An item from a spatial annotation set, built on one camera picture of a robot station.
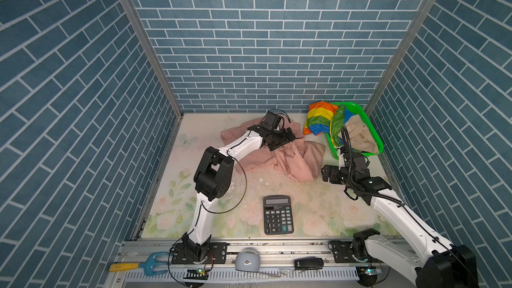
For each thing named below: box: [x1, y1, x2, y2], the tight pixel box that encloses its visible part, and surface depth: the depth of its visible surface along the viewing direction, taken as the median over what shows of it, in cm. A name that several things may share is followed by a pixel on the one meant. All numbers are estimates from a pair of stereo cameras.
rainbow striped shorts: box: [303, 101, 351, 138], surface depth 107 cm
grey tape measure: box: [234, 248, 261, 272], surface depth 67 cm
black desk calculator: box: [263, 194, 294, 235], surface depth 82 cm
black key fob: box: [294, 256, 324, 270], surface depth 71 cm
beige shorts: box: [337, 114, 379, 154], surface depth 103 cm
